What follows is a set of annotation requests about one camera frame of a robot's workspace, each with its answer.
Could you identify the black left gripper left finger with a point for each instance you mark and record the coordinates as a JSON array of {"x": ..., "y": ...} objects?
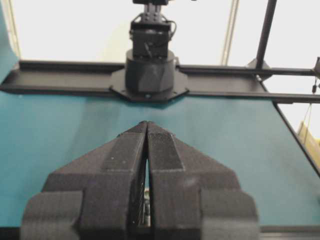
[{"x": 98, "y": 196}]

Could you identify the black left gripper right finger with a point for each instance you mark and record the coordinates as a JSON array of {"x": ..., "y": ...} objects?
[{"x": 193, "y": 196}]

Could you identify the black aluminium frame rail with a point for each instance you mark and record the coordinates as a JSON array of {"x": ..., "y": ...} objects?
[{"x": 107, "y": 80}]

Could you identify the black vertical frame post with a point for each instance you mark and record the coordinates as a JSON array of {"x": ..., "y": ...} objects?
[{"x": 258, "y": 62}]

